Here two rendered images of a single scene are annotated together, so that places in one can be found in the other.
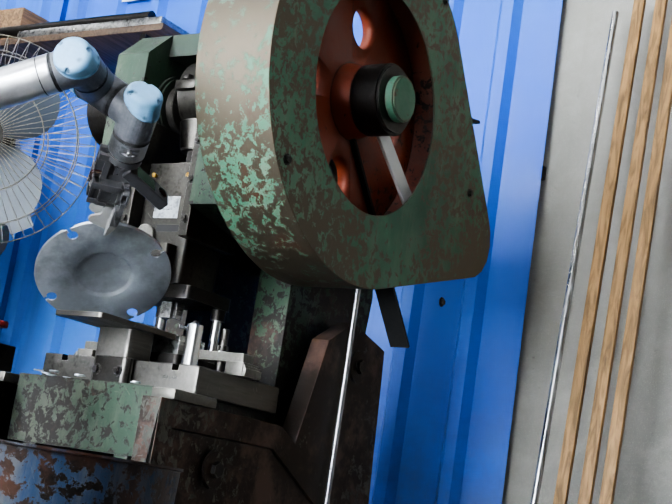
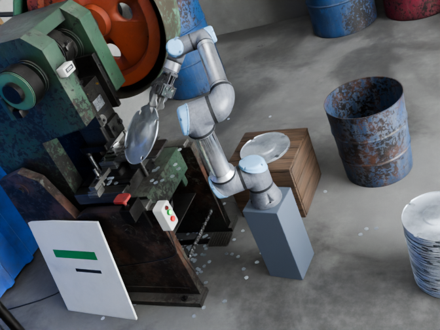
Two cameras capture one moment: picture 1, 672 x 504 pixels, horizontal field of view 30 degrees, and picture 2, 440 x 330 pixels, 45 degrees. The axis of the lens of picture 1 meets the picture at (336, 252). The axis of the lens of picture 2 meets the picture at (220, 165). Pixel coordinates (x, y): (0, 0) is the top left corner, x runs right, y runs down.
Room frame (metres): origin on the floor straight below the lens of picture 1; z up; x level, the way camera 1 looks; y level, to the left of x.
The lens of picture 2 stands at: (2.43, 2.73, 1.93)
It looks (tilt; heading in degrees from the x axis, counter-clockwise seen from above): 32 degrees down; 269
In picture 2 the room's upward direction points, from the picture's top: 24 degrees counter-clockwise
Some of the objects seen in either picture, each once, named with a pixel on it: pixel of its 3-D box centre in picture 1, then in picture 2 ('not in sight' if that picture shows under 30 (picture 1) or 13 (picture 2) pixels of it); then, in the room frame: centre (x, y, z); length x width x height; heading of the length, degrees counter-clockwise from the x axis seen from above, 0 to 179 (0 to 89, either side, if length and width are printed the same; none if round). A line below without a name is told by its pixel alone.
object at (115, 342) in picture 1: (112, 350); (145, 160); (2.71, 0.44, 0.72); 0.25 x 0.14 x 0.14; 147
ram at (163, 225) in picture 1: (176, 223); (94, 109); (2.82, 0.37, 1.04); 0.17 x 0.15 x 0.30; 147
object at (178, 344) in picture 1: (165, 346); (114, 156); (2.85, 0.35, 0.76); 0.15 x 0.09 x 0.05; 57
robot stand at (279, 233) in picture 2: not in sight; (279, 233); (2.26, 0.79, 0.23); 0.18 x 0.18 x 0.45; 49
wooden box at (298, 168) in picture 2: not in sight; (274, 173); (2.11, 0.23, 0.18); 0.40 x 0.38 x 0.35; 143
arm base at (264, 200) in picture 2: not in sight; (263, 190); (2.26, 0.79, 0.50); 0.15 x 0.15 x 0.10
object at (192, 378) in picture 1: (160, 383); (121, 169); (2.85, 0.35, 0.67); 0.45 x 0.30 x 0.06; 57
